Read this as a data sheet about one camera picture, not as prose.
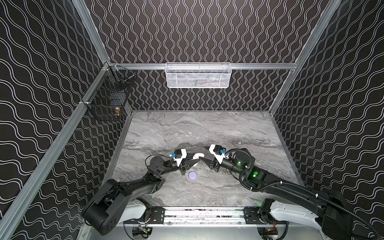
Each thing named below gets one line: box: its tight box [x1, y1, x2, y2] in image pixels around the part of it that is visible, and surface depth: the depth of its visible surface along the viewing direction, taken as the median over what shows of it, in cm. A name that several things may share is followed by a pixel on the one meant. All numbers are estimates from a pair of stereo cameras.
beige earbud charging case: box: [192, 152, 205, 160], surface depth 70 cm
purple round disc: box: [188, 171, 198, 180], surface depth 89 cm
